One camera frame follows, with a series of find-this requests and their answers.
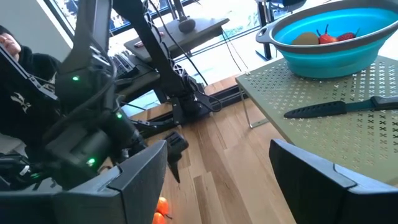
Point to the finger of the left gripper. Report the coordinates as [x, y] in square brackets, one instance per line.
[175, 147]

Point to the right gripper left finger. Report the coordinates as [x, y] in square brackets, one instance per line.
[93, 205]

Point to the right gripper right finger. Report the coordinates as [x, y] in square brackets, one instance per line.
[326, 199]

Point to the small orange plastic fruit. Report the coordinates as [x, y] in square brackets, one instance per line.
[162, 206]
[158, 219]

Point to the blue collapsible colander grey rim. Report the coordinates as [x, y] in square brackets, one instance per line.
[329, 62]

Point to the orange plastic pear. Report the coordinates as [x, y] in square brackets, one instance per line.
[326, 39]

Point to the whole brown plastic kiwi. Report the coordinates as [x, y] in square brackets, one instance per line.
[306, 39]

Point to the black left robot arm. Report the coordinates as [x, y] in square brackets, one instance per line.
[90, 62]

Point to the green perforated metal riser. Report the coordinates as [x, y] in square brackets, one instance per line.
[326, 133]

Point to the black keyboard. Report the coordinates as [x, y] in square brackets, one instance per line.
[124, 63]

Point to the person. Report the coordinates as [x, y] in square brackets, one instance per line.
[25, 102]

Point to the grey desk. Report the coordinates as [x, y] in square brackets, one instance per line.
[199, 34]

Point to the black computer mouse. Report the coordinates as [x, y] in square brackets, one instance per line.
[186, 25]

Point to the black monitor stand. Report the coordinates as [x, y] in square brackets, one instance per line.
[179, 9]

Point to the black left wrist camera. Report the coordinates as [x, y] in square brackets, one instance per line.
[77, 155]

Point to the black window frame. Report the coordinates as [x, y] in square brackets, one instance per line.
[62, 15]

